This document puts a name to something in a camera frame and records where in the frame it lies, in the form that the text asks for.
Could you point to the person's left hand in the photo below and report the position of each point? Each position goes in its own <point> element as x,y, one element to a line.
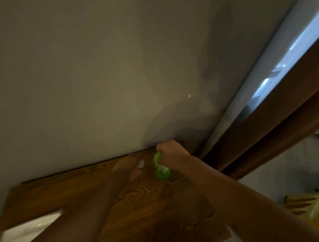
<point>125,167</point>

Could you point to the person's right hand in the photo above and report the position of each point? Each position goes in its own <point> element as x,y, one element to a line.
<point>175,155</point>

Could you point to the person's right fingers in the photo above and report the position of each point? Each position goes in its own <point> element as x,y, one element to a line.
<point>166,147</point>

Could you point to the green spray bottle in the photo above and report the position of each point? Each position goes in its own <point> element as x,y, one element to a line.
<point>162,172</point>

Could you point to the person's right forearm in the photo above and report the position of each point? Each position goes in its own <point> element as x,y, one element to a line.
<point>239,202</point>

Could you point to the person's left forearm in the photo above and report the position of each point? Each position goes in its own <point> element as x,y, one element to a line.
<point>87,212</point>

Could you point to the white cloth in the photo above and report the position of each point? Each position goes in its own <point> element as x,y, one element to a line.
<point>141,165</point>

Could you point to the brown curtain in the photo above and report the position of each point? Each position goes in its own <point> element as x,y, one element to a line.
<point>269,117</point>

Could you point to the yellow striped cloth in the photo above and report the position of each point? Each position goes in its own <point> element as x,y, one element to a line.
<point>302,205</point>

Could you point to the white basin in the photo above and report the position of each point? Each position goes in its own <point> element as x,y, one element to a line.
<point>27,228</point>

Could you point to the white window frame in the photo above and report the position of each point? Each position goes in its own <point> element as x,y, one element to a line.
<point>264,62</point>

